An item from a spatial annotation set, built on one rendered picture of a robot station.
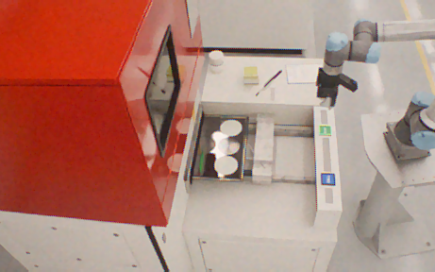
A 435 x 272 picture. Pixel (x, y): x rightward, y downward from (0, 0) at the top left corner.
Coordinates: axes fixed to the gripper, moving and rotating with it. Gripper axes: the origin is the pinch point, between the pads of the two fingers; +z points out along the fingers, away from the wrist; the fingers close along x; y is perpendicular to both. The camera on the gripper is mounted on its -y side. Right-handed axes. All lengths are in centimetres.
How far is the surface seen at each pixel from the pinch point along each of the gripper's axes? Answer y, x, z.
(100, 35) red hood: 62, 51, -71
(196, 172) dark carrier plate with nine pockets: 55, 22, 21
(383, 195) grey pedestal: -36, 1, 63
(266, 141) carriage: 26.4, 0.7, 22.5
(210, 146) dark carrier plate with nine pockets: 51, 7, 21
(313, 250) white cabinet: 4, 46, 37
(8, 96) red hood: 81, 66, -66
